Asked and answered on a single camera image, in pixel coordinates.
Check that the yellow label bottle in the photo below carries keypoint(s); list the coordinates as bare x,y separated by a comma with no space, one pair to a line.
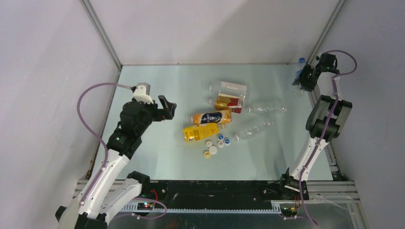
202,131

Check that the crushed blue label bottle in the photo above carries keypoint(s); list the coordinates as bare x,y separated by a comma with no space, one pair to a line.
296,84

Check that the blue white cap right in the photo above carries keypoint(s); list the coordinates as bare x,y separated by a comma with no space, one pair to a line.
227,141

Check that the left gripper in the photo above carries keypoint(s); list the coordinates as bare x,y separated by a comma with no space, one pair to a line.
166,113

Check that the yellow cap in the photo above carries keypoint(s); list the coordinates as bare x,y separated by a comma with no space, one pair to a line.
207,154

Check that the clear bottle upper right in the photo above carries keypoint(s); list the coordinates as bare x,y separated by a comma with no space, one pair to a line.
271,106

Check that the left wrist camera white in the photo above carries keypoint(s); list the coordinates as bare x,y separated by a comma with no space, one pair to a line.
141,93

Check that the clear bottle lower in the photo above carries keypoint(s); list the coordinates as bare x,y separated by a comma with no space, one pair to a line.
251,128

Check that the orange navy label bottle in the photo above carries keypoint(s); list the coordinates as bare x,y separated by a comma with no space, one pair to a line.
218,117

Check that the red gold label bottle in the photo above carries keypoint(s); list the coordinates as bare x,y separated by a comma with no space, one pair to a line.
223,101

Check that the plain white cap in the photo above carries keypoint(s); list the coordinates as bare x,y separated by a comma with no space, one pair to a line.
213,150

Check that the clear bottle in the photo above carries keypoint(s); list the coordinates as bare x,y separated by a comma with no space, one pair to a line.
271,106
228,88
251,128

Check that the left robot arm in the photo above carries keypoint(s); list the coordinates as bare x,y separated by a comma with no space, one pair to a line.
95,207

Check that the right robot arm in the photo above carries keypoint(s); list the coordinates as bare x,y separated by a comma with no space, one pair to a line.
325,122

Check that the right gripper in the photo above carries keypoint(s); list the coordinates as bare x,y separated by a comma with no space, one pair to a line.
304,85

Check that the clear bottle far back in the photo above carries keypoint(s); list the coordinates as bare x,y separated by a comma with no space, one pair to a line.
228,88

